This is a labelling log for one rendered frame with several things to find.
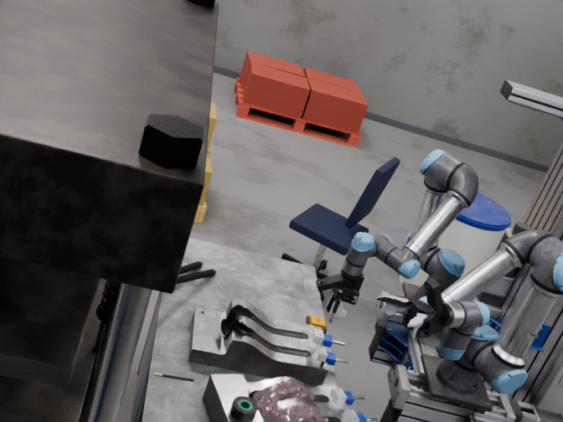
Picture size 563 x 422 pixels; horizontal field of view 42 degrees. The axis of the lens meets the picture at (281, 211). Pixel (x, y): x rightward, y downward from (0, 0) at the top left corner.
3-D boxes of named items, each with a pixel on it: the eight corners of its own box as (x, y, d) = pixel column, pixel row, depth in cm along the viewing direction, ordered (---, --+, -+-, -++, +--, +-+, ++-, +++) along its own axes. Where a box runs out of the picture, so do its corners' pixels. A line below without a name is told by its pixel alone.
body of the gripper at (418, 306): (414, 337, 205) (446, 337, 211) (423, 311, 203) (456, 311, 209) (399, 324, 212) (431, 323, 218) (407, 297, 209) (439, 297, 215)
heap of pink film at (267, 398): (311, 390, 257) (318, 373, 254) (331, 428, 243) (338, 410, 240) (243, 392, 246) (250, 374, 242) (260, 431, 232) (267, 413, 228)
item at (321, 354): (345, 363, 277) (349, 352, 274) (347, 372, 272) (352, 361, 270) (312, 357, 274) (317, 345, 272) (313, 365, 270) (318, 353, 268)
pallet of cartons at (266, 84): (350, 121, 850) (364, 83, 830) (357, 152, 761) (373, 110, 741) (234, 86, 833) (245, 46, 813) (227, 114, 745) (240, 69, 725)
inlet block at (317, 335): (341, 346, 286) (346, 335, 284) (343, 353, 282) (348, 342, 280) (309, 339, 284) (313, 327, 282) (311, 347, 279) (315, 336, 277)
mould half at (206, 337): (313, 344, 292) (324, 317, 287) (321, 388, 269) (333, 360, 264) (191, 318, 283) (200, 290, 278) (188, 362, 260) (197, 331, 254)
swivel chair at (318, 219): (351, 277, 521) (400, 156, 481) (349, 317, 473) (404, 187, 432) (276, 252, 520) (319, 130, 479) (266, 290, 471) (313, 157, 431)
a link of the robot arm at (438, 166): (423, 279, 299) (452, 170, 265) (395, 259, 307) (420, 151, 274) (441, 266, 306) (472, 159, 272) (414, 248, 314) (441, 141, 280)
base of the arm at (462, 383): (471, 371, 266) (482, 350, 261) (481, 398, 252) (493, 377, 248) (432, 361, 264) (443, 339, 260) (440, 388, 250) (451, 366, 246)
